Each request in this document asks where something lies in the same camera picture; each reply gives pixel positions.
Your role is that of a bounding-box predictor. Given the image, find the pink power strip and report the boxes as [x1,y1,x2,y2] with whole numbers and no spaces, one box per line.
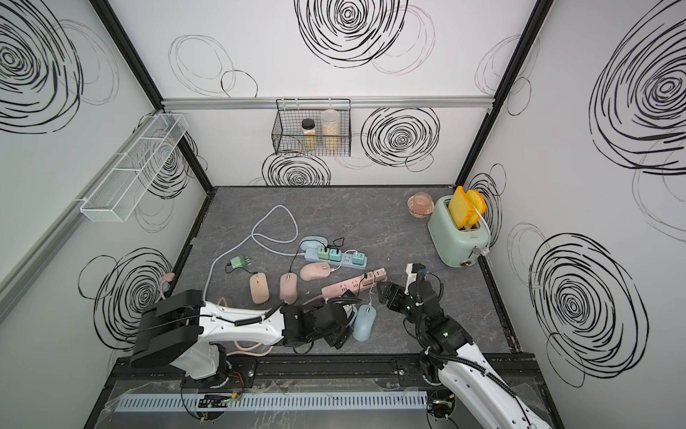
[322,268,387,300]

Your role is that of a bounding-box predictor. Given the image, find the peach mouse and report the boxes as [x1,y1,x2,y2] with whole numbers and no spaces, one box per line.
[249,272,270,305]

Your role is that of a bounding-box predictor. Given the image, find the green charger plug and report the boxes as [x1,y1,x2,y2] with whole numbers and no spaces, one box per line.
[229,255,249,271]

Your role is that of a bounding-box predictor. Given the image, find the light blue mouse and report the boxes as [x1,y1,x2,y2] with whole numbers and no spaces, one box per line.
[353,304,377,341]
[348,306,358,328]

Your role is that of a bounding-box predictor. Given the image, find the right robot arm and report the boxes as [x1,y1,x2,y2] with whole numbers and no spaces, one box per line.
[379,278,550,428]

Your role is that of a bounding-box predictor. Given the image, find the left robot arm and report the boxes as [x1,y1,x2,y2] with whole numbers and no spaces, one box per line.
[130,290,360,380]

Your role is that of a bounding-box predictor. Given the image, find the pink mouse sideways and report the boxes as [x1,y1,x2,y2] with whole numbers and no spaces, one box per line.
[299,262,332,282]

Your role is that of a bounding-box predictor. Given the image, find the pink mouse upright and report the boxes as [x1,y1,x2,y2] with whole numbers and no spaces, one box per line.
[279,272,298,305]

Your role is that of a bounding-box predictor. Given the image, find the blue mouse behind strip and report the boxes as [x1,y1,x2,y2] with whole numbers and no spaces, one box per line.
[298,236,329,252]

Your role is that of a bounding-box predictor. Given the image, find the blue power strip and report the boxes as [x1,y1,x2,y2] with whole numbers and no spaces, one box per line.
[304,248,368,270]

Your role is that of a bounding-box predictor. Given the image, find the mint green toaster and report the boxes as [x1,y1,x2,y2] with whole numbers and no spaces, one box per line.
[428,196,491,268]

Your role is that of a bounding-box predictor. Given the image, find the pink glass bowl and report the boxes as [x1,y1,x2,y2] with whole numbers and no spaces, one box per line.
[407,191,435,218]

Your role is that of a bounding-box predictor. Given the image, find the yellow toast slice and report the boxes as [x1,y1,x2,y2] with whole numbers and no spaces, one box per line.
[448,186,488,230]

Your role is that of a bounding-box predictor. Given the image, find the white lid tall jar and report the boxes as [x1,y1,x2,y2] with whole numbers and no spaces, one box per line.
[320,109,341,154]

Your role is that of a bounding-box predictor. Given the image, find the brown lid spice jar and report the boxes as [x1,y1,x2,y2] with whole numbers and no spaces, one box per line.
[301,118,317,151]

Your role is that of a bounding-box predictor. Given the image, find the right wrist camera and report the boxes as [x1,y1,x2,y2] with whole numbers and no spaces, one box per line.
[405,263,427,294]

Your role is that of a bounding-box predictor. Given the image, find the light blue power cable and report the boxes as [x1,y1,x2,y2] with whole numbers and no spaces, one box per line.
[202,204,307,301]

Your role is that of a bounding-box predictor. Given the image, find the pink power cable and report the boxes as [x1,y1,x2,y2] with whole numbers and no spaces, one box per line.
[157,272,323,358]

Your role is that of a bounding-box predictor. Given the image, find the black wire basket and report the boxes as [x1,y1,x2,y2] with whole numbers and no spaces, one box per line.
[271,98,352,157]

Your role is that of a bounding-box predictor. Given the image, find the grey cable duct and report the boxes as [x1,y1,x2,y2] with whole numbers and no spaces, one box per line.
[114,391,428,413]

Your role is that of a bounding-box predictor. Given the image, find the white wire shelf basket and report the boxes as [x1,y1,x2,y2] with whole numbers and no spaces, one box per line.
[80,113,189,223]

